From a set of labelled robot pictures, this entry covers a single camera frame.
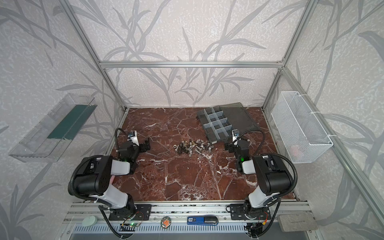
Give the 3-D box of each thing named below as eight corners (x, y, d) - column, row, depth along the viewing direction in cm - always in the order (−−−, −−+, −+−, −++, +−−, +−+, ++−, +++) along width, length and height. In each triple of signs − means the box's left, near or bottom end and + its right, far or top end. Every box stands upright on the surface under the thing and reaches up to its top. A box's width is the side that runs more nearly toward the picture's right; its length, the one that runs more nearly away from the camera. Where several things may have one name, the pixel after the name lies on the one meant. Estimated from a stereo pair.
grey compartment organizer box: (211, 145, 101) (211, 141, 97) (196, 114, 119) (196, 110, 115) (236, 136, 105) (237, 132, 101) (218, 108, 123) (218, 104, 119)
